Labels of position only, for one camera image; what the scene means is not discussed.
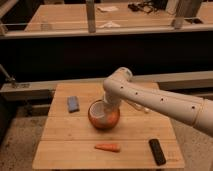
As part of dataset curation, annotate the white ceramic cup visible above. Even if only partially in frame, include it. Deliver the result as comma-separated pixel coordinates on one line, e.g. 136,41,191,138
89,101,106,119

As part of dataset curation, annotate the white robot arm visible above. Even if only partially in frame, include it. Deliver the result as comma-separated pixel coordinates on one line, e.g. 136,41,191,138
103,67,213,137

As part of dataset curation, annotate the orange ceramic bowl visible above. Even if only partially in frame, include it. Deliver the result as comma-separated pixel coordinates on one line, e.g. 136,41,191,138
88,108,120,130

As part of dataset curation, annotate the white tube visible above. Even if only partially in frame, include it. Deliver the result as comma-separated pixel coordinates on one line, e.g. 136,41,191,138
126,100,150,113

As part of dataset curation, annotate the blue sponge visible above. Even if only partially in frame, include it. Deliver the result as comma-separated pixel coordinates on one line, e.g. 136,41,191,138
67,96,80,113

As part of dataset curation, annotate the orange carrot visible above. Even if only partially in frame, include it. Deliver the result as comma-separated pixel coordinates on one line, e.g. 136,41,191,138
95,143,120,152

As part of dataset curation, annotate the wooden table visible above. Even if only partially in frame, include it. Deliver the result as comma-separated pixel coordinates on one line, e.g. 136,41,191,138
33,83,185,170

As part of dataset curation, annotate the black remote control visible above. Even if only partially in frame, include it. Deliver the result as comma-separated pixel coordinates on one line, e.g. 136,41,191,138
149,139,166,166

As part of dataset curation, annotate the white crumpled paper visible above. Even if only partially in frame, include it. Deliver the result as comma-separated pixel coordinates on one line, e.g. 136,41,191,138
99,21,121,28

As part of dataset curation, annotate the white paper sheet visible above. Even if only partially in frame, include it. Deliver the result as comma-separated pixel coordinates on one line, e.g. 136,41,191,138
97,6,118,12

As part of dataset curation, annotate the clear plastic bottle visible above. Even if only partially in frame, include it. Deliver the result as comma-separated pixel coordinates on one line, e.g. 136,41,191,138
40,19,50,31

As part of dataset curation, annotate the metal rail beam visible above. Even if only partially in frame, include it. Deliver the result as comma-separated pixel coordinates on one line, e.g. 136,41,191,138
0,71,213,101

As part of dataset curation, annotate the grey metal post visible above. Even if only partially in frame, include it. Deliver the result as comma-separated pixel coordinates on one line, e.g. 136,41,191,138
171,0,190,30
86,0,96,33

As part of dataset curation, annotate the black cables pile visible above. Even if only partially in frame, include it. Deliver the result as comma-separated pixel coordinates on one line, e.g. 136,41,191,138
127,0,168,14

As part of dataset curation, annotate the grey metal post right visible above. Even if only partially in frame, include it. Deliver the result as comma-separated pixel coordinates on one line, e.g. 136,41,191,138
171,0,190,30

